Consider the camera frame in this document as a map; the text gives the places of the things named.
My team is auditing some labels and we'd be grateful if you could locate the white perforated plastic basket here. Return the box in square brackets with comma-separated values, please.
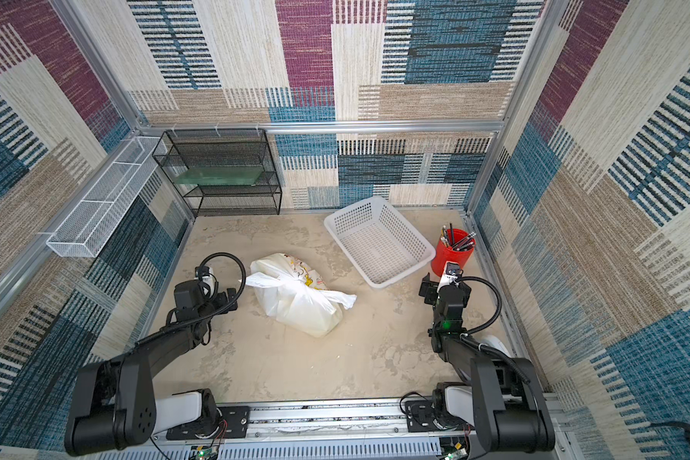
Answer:
[324, 197, 436, 289]

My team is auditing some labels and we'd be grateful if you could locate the white plastic bag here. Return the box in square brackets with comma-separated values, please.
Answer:
[245, 253, 357, 337]

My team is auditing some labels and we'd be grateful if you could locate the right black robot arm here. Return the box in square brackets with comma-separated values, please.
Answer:
[419, 276, 556, 453]

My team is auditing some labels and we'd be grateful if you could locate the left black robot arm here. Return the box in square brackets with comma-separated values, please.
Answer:
[64, 252, 245, 457]

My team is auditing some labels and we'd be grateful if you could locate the red pen cup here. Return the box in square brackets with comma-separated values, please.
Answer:
[430, 241, 475, 276]

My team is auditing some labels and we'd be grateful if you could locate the white round clock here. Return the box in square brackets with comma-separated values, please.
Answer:
[481, 335, 513, 358]

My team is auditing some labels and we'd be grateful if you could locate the green board on shelf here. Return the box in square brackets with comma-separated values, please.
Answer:
[174, 166, 264, 186]

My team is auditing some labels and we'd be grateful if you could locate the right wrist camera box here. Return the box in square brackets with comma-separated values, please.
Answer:
[437, 262, 463, 291]

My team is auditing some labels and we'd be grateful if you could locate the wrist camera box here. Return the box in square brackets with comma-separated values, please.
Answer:
[195, 264, 218, 298]
[437, 262, 463, 291]

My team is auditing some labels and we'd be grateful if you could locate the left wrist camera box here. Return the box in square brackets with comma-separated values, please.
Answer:
[195, 264, 218, 298]

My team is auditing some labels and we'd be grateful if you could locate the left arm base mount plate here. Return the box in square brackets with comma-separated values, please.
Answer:
[165, 406, 250, 442]

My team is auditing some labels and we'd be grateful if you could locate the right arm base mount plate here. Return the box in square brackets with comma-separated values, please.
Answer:
[399, 394, 476, 433]

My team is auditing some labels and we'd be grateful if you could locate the black wire shelf rack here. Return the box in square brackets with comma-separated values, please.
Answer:
[153, 128, 283, 218]

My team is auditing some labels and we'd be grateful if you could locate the white wire mesh basket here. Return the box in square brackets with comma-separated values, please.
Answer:
[46, 136, 159, 258]

